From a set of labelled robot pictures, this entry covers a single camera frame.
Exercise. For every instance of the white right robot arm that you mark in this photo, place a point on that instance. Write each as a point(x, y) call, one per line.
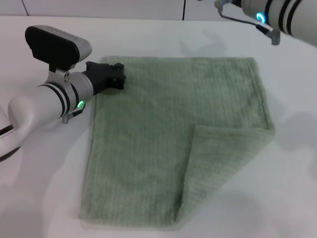
point(292, 17)

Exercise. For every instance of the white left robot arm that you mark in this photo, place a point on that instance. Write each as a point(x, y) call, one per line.
point(37, 106)

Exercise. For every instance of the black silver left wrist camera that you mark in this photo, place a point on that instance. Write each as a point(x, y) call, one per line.
point(54, 47)

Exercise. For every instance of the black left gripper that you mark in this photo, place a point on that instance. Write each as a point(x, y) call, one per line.
point(100, 75)

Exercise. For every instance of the green terry towel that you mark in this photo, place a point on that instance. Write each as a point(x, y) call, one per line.
point(153, 138)

